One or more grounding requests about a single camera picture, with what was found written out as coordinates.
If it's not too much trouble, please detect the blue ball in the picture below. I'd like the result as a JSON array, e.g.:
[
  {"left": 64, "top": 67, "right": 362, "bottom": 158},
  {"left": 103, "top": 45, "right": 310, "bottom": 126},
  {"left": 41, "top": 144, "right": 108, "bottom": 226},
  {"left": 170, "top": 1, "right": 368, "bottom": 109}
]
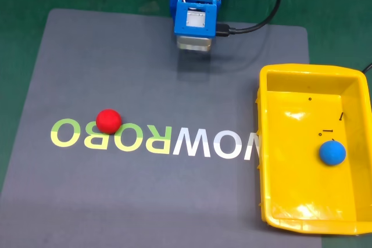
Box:
[{"left": 319, "top": 140, "right": 348, "bottom": 167}]

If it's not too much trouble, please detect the red ball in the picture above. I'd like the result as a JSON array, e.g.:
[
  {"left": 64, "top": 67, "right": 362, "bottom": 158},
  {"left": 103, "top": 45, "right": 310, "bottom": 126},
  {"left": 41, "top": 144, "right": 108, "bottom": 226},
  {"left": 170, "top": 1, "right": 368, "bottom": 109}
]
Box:
[{"left": 95, "top": 109, "right": 122, "bottom": 135}]

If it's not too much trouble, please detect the yellow plastic bin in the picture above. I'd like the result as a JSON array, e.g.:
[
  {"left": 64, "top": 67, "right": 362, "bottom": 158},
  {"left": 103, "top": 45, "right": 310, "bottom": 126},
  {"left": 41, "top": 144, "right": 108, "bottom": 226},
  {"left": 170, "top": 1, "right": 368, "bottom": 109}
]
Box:
[{"left": 255, "top": 63, "right": 372, "bottom": 236}]

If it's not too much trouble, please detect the grey mat with lettering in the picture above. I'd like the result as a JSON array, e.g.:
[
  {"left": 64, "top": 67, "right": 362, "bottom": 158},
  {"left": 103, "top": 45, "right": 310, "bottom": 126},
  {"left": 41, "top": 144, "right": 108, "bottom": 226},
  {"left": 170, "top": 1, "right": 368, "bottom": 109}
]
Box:
[{"left": 0, "top": 8, "right": 323, "bottom": 248}]

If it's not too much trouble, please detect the blue camera mount frame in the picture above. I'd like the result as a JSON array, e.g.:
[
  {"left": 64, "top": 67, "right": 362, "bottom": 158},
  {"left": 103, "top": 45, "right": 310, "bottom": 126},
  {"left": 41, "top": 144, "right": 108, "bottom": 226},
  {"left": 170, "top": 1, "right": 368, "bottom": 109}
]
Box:
[{"left": 173, "top": 0, "right": 219, "bottom": 38}]

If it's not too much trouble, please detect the silver camera box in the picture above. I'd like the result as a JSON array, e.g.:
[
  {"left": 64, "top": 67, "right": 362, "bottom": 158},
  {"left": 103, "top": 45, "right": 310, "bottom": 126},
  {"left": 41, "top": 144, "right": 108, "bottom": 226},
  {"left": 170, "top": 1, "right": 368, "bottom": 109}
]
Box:
[{"left": 176, "top": 7, "right": 213, "bottom": 52}]

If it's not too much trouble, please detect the black camera cable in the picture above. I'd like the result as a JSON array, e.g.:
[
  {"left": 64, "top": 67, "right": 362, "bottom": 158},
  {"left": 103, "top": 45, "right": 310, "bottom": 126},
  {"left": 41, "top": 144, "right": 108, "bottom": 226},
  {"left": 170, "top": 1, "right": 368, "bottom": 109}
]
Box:
[{"left": 216, "top": 0, "right": 284, "bottom": 39}]

